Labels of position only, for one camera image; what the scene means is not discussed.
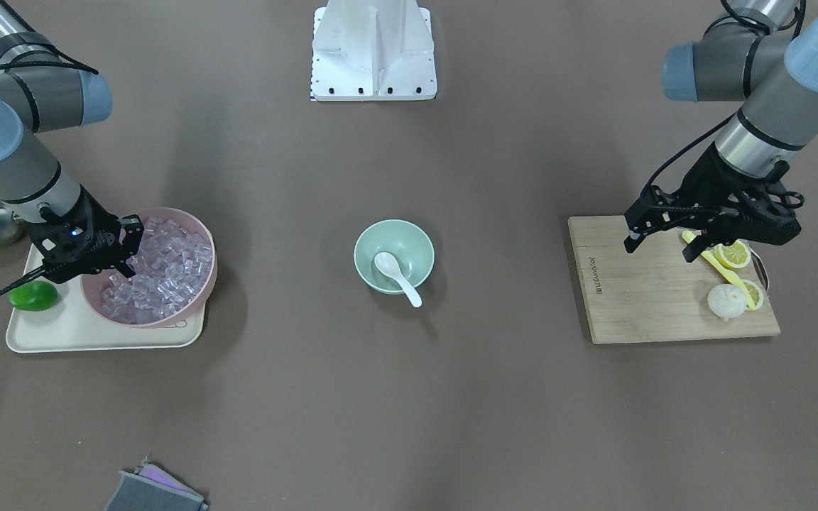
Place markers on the purple folded cloth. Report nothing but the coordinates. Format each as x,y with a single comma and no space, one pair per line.
155,473

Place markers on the pink bowl of ice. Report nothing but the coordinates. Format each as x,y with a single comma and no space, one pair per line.
175,270

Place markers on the yellow plastic knife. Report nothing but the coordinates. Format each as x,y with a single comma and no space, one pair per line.
728,275

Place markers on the lemon slice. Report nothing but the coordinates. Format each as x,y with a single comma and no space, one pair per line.
756,295
735,256

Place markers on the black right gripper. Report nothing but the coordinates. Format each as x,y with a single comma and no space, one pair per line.
99,217

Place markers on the grey folded cloth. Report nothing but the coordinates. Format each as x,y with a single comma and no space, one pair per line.
137,493

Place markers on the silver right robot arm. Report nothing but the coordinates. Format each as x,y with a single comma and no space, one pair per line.
42,89

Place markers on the mint green bowl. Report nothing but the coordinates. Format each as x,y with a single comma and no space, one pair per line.
412,247

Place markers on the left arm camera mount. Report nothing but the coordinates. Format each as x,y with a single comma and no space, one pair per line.
767,213

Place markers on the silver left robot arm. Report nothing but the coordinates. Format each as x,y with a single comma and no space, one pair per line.
758,53

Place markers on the white ceramic spoon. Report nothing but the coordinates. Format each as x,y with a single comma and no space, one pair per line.
387,264

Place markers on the bamboo cutting board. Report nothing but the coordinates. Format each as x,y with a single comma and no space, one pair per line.
653,294

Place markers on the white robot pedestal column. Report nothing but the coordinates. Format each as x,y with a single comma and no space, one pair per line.
372,51

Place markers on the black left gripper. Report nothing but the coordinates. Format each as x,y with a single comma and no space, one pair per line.
709,176

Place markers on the green lime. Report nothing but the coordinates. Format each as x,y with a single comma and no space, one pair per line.
34,296

